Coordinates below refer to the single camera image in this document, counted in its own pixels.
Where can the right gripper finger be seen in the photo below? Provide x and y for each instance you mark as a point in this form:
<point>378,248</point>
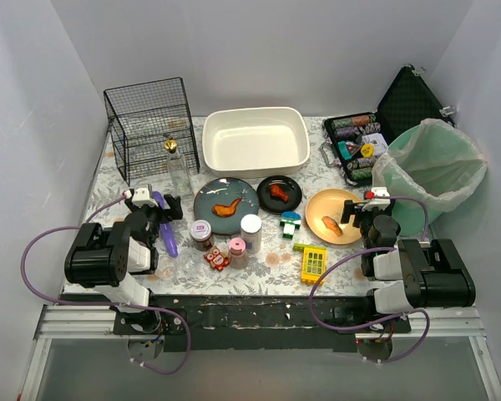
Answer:
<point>349,209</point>
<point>389,208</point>

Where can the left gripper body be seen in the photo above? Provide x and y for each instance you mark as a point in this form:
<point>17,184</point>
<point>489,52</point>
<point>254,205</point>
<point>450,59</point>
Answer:
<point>159,210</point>

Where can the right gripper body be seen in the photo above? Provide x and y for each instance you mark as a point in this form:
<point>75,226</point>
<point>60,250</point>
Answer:
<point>360,213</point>

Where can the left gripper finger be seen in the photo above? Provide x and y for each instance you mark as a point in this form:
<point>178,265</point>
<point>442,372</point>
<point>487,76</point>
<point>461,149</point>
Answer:
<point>173,211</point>
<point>130,205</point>

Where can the yellow bear plate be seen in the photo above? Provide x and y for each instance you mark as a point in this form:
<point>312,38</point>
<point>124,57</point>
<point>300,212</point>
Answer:
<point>330,202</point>

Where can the glass bottle gold stopper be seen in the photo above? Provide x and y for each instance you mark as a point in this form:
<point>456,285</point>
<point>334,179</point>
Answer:
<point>178,169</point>

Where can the brown spice jar white lid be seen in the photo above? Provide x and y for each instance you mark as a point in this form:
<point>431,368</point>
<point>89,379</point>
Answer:
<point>201,234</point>

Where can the pink lid spice jar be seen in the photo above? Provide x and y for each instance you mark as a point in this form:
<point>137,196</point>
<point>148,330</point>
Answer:
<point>238,257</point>

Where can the silver lid spice jar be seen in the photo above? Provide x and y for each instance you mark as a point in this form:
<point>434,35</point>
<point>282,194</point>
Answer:
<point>250,230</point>

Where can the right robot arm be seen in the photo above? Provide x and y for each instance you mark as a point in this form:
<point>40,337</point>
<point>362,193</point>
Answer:
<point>421,273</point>

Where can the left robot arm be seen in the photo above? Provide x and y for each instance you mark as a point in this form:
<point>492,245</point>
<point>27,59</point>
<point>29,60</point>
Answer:
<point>109,259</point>

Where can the salmon slice toy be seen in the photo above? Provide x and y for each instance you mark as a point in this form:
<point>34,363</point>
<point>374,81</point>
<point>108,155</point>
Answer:
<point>332,225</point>

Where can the fried chicken wing toy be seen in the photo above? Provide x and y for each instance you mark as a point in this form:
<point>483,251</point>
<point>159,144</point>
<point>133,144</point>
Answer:
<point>225,211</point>

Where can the blue ceramic plate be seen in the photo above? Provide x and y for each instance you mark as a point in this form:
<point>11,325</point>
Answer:
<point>223,203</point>

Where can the green trash bin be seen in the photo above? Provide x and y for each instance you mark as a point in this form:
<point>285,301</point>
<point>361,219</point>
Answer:
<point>430,184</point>

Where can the green blue toy block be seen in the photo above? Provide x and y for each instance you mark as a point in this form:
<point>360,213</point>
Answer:
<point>290,222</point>

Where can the red owl toy block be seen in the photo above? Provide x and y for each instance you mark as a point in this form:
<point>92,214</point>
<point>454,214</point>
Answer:
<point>217,259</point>

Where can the black poker chip case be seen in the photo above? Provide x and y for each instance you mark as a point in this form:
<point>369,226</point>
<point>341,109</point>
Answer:
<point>405,104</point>

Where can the clear bin liner bag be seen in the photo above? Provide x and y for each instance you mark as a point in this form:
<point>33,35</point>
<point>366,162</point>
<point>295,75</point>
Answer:
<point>434,163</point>

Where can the yellow window toy block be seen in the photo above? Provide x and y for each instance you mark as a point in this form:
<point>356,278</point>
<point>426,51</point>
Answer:
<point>313,262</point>

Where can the red drumstick toy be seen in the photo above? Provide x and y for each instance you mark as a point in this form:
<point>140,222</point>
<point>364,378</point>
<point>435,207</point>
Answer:
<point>277,192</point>

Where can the black small plate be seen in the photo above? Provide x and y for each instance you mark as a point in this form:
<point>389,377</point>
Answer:
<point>277,206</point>

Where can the white rectangular basin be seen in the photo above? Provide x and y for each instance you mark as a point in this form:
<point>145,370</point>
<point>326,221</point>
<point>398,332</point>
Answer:
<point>255,142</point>

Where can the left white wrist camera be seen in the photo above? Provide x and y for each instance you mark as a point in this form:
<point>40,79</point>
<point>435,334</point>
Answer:
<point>140,196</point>

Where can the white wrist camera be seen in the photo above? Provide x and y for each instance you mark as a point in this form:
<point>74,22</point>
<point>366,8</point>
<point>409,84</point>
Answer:
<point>140,196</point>
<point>376,192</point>

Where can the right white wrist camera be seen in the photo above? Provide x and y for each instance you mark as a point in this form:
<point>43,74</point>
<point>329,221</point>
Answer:
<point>376,192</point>

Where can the black wire rack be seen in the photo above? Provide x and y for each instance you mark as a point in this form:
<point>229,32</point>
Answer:
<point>141,117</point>

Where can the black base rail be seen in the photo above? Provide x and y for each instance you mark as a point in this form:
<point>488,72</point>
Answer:
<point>259,322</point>

